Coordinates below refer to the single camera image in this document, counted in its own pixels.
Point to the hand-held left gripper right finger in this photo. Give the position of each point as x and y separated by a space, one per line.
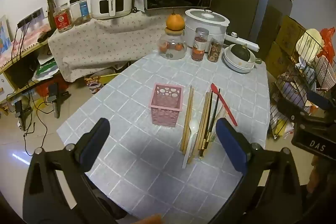
231 145

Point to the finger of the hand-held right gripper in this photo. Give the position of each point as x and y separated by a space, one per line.
315 140
321 100

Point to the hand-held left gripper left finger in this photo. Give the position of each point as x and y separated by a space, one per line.
97 140

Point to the green paper-wrapped chopsticks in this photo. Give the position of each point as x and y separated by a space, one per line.
221 111

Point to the white plastic spoon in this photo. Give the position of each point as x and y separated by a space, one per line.
193 126

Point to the pink perforated utensil basket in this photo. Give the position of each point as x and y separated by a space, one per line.
165 115

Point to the checked patterned cup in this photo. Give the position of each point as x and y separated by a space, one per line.
325 74

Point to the grey tile-pattern tablecloth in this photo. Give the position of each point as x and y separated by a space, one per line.
147 161

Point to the colourful printed box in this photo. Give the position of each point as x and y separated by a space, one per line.
98 82

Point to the black floor device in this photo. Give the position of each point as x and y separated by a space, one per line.
22 113
56 98

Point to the red plastic bag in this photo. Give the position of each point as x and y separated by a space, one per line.
329 41

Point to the napa cabbage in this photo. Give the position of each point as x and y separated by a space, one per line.
309 41

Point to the cardboard box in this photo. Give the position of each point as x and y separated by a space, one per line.
277 60
290 32

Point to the white deep plate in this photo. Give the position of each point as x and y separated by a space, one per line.
232 63
236 69

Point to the green and white bag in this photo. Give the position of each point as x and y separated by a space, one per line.
47 69

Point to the dark green pumpkin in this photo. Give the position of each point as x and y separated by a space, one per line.
242 53

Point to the clear jar of dried slices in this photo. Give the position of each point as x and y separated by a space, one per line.
215 50

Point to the white elongated appliance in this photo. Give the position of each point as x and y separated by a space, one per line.
244 43

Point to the wooden low shelf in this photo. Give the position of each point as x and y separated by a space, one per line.
19 74

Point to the red-filled clear spice jar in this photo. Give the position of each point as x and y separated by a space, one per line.
199 45

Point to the glass jar with cork lid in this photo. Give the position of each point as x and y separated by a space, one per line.
172 47

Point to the pink cloth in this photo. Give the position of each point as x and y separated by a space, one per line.
29 36

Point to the clear jar with red label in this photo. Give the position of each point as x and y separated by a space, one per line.
63 19

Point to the white electric cooker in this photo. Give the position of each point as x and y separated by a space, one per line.
207 22

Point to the clear jar with blue label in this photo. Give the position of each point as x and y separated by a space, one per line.
80 10

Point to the orange fruit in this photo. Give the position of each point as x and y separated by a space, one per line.
175 22

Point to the brown slim vase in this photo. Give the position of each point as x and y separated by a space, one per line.
50 12

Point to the white power strip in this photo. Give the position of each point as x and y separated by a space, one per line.
30 18

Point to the colourful picture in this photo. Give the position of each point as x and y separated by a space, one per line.
4 33

